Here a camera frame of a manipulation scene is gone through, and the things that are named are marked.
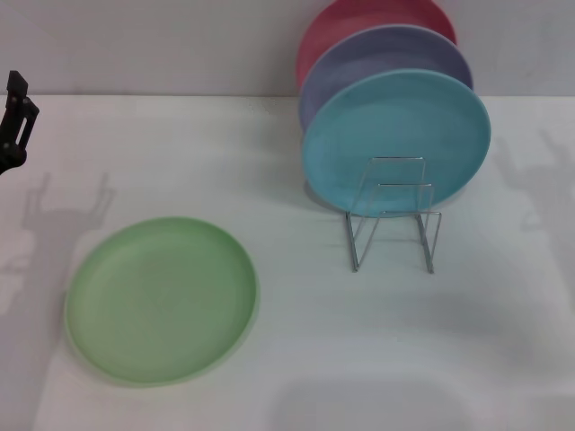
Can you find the cyan plastic plate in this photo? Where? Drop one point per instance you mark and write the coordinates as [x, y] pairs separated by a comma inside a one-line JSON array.
[[395, 130]]

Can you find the green plastic plate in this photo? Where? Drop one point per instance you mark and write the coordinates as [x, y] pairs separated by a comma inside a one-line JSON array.
[[161, 305]]

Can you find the red plastic plate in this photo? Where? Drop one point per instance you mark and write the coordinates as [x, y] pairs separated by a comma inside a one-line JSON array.
[[355, 22]]

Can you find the purple plastic plate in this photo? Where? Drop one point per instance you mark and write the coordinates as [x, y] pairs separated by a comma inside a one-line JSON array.
[[359, 63]]

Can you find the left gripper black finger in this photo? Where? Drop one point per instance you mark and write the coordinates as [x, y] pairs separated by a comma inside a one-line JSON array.
[[22, 121]]

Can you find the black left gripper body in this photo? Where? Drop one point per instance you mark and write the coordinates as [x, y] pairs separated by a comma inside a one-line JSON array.
[[11, 160]]

